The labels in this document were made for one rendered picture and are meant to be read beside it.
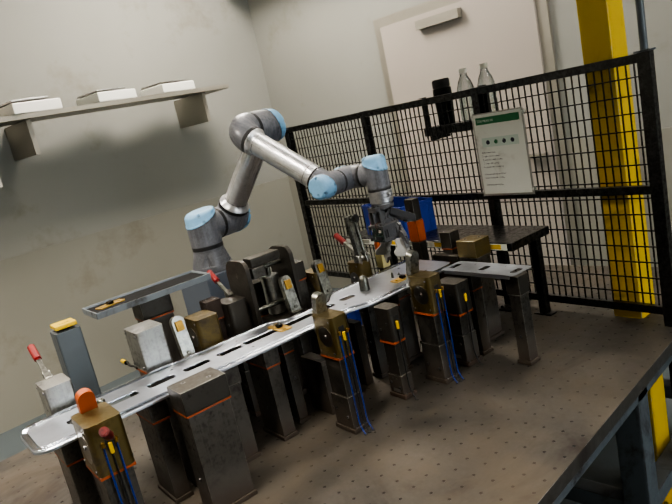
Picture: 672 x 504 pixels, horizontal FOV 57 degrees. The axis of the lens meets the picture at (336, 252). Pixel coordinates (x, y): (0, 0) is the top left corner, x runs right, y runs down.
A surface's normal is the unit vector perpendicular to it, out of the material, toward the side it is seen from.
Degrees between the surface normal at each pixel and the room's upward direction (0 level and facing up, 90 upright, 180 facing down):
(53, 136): 90
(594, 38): 90
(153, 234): 90
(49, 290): 90
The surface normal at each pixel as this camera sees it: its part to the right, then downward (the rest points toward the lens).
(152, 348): 0.61, 0.04
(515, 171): -0.76, 0.29
